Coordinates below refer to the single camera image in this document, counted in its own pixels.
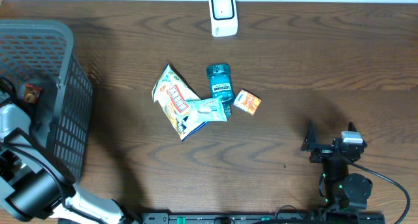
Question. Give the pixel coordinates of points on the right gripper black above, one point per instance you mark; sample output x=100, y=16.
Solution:
x=322, y=151

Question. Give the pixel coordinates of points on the red Top snack bar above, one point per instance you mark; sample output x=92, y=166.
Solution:
x=32, y=93

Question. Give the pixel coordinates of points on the orange Kleenex tissue pack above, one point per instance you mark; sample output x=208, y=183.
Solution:
x=247, y=102

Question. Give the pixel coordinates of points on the blue mouthwash bottle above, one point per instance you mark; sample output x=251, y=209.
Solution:
x=219, y=76

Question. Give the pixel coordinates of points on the pale green wipes pack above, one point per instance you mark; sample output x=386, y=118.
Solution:
x=206, y=110

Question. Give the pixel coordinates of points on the yellow snack bag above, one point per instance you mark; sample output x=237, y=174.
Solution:
x=174, y=97

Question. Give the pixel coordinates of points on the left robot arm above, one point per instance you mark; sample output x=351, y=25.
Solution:
x=35, y=184

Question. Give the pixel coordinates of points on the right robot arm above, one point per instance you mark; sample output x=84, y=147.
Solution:
x=344, y=191

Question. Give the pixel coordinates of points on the white barcode scanner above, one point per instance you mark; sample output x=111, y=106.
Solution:
x=223, y=17

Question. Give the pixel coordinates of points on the grey plastic shopping basket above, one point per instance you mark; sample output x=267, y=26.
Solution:
x=41, y=53

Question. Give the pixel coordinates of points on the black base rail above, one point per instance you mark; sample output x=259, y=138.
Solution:
x=283, y=217

